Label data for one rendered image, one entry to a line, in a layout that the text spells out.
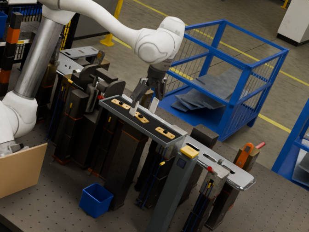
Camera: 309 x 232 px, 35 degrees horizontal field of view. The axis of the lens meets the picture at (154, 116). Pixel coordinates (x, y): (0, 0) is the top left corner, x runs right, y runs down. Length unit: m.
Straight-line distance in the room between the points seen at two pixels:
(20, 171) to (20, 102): 0.32
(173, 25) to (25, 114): 0.82
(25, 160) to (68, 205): 0.28
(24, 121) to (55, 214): 0.45
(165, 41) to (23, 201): 0.93
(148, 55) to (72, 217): 0.82
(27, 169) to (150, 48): 0.80
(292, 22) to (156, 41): 8.54
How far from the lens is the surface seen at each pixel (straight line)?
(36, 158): 2.16
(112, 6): 6.08
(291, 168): 4.61
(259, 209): 2.73
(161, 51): 1.73
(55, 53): 2.56
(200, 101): 4.62
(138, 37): 1.77
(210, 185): 2.12
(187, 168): 1.96
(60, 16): 2.21
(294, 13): 10.17
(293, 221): 2.80
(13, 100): 2.28
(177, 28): 1.88
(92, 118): 2.35
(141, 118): 2.06
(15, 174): 2.13
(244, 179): 2.29
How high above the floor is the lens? 2.07
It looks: 25 degrees down
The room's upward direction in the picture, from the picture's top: 21 degrees clockwise
